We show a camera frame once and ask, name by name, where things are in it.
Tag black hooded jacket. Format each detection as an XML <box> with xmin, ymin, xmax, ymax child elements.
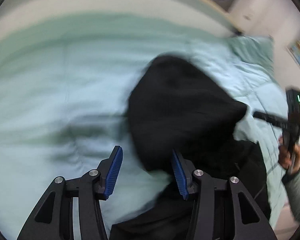
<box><xmin>110</xmin><ymin>55</ymin><xmax>271</xmax><ymax>239</ymax></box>

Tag person's right hand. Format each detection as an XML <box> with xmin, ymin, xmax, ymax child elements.
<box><xmin>278</xmin><ymin>136</ymin><xmax>300</xmax><ymax>174</ymax></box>

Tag green pillow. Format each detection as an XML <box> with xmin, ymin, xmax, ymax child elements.
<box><xmin>227</xmin><ymin>35</ymin><xmax>274</xmax><ymax>76</ymax></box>

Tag mint green bed quilt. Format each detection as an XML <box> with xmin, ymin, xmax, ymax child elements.
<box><xmin>0</xmin><ymin>14</ymin><xmax>287</xmax><ymax>239</ymax></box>

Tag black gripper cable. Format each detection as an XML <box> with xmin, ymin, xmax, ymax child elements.
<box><xmin>252</xmin><ymin>125</ymin><xmax>288</xmax><ymax>201</ymax></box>

